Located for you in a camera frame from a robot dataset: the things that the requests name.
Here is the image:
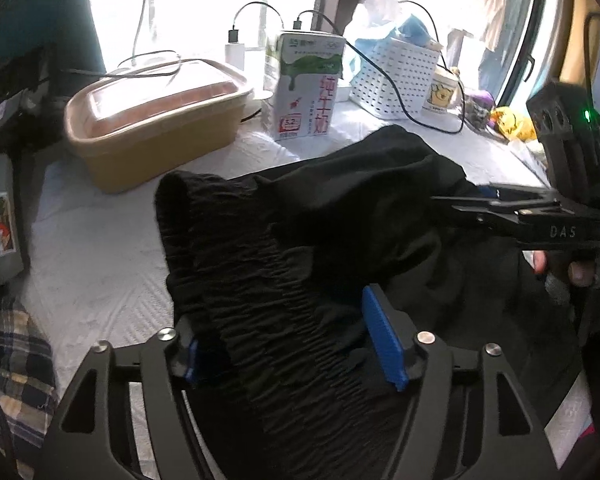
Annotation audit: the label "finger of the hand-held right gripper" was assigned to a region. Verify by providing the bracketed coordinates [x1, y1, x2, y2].
[430, 196, 523, 238]
[472, 183, 561, 207]

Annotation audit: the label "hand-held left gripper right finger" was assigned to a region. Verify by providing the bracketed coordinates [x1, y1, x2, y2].
[361, 284, 563, 480]

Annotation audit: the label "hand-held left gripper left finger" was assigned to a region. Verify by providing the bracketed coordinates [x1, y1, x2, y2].
[39, 327, 216, 480]

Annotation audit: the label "black pants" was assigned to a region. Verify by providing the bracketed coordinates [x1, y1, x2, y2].
[155, 125, 596, 480]

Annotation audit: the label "person's right hand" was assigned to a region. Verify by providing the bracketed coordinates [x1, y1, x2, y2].
[531, 245, 600, 341]

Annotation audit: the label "yellow toy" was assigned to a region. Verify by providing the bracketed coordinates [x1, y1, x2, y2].
[490, 107, 533, 141]

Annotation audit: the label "small purple object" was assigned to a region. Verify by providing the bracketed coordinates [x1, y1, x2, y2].
[467, 87, 496, 126]

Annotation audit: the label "white cup with bear print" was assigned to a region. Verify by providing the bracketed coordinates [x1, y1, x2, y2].
[422, 67, 463, 116]

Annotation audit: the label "white perforated basket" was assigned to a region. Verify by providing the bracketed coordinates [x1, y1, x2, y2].
[349, 35, 443, 121]

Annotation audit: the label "plaid shirt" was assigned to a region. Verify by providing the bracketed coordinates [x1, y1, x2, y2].
[0, 290, 61, 480]

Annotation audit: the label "hanging white clothes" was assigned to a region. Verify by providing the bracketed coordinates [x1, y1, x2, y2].
[477, 0, 511, 51]

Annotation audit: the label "white green milk carton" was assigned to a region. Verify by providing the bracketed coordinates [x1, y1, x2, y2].
[260, 30, 345, 143]

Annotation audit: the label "crumpled white plastic bag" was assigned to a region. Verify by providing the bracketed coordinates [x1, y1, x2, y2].
[355, 0, 406, 36]

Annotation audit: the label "kraft food container with lid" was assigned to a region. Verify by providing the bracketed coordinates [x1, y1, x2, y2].
[62, 57, 256, 195]

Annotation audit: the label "grey printed pouch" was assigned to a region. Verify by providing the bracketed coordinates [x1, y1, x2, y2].
[0, 152, 26, 286]

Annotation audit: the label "white charger plug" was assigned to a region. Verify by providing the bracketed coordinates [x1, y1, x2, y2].
[224, 27, 246, 68]

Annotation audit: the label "black charging cable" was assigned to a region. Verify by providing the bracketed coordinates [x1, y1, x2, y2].
[231, 1, 286, 33]
[294, 9, 461, 135]
[397, 0, 466, 133]

